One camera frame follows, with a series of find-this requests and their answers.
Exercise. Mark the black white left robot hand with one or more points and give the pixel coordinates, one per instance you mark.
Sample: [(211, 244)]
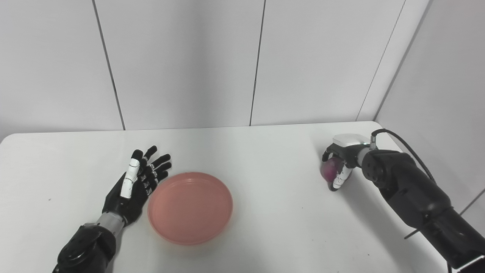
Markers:
[(132, 189)]

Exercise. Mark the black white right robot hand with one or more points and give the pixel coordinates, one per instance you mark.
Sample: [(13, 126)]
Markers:
[(346, 155)]

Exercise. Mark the purple red onion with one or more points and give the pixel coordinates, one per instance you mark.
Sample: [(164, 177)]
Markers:
[(331, 169)]

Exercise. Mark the pink round plate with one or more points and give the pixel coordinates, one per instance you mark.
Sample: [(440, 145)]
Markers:
[(190, 207)]

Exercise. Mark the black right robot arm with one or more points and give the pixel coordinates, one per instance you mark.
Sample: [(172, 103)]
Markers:
[(413, 193)]

